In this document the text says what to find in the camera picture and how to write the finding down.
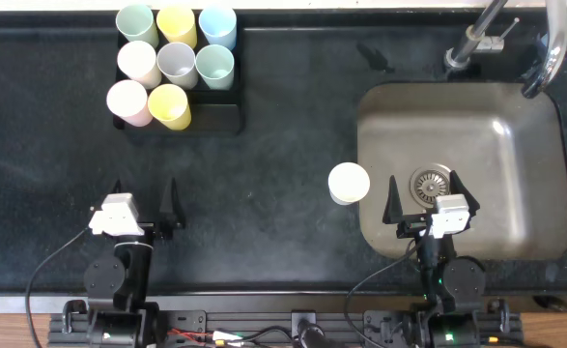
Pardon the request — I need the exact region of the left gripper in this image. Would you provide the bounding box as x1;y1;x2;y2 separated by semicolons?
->
111;176;186;241

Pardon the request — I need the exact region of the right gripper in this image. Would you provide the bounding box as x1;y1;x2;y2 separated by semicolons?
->
382;169;481;241

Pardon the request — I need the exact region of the white cup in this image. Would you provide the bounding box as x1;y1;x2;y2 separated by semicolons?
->
116;40;163;90
327;161;372;207

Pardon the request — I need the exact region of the steel sink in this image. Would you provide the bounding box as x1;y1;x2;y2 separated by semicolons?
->
356;80;567;262

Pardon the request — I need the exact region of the yellow cup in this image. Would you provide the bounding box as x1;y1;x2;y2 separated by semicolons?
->
147;83;193;131
156;4;199;49

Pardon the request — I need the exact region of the pink cup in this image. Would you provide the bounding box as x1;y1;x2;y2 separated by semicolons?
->
105;78;155;129

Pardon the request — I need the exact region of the black tray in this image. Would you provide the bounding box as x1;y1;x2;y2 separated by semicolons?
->
112;7;244;136

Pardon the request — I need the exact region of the grey cup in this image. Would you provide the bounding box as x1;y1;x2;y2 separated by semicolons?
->
156;41;200;91

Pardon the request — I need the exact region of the green cup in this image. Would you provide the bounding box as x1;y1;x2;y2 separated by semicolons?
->
114;3;160;48
194;43;236;91

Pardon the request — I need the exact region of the blue cup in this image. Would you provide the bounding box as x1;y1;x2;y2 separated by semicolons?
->
198;4;239;51

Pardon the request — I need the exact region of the steel tap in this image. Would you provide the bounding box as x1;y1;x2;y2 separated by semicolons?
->
442;0;567;101

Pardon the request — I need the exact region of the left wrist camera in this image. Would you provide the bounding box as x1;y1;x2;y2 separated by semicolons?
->
88;192;146;238

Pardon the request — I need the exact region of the mounting rail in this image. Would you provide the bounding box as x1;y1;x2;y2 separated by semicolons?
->
48;299;525;348

